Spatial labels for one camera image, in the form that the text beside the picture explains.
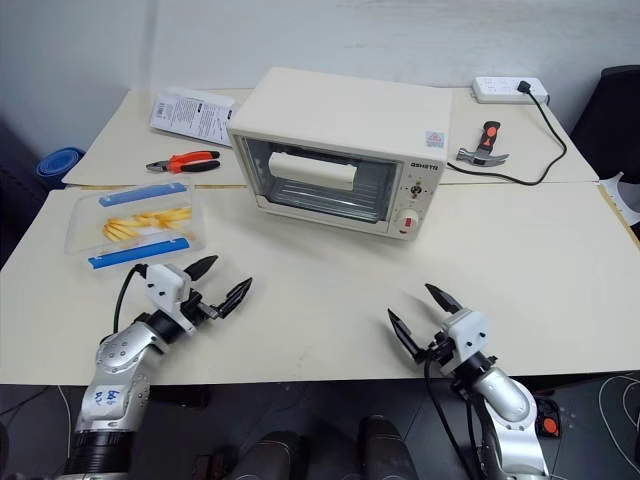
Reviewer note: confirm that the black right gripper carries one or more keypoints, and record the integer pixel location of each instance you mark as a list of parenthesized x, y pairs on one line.
[(441, 352)]

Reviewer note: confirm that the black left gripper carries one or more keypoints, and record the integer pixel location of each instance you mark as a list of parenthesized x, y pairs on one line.
[(197, 307)]

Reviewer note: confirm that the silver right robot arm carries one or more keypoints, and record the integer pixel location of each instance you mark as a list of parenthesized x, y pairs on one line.
[(505, 395)]

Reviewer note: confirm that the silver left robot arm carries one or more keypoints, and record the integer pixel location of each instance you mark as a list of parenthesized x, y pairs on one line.
[(117, 355)]

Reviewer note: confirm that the clear container with fries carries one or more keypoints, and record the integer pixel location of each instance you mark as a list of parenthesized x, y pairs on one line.
[(85, 220)]

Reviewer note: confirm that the cream toaster oven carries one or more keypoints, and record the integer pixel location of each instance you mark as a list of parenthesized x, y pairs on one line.
[(345, 110)]

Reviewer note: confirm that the long blue container clip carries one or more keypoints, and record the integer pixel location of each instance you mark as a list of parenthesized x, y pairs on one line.
[(140, 252)]

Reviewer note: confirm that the yellow french fries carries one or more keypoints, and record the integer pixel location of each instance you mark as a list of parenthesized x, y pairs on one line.
[(150, 222)]

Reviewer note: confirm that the short blue container clip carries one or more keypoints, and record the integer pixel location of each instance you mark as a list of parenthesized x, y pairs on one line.
[(142, 194)]

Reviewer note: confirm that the dark rounded shape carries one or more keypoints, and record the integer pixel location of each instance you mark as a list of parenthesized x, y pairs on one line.
[(272, 457), (390, 447)]

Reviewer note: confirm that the black box with orange button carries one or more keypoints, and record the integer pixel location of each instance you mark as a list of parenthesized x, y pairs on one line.
[(549, 422)]

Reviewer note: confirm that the printed white package card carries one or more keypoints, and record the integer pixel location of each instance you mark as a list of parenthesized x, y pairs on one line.
[(192, 115)]

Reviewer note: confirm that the claw hammer with orange grip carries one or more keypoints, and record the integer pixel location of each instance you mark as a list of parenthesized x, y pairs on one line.
[(484, 150)]

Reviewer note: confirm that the blue bowl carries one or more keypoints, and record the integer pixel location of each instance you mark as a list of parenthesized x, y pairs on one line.
[(57, 165)]

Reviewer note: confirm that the white power strip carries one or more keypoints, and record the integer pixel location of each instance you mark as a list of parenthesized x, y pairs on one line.
[(495, 90)]

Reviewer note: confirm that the black chair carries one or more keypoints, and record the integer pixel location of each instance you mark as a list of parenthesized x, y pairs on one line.
[(612, 125)]

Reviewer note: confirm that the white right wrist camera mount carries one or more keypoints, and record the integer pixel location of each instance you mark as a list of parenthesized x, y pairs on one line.
[(467, 335)]

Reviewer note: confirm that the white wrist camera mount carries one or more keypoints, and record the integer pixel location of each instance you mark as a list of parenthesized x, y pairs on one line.
[(467, 335), (165, 287)]

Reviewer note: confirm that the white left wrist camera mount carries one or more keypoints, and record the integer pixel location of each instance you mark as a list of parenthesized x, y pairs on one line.
[(165, 287)]

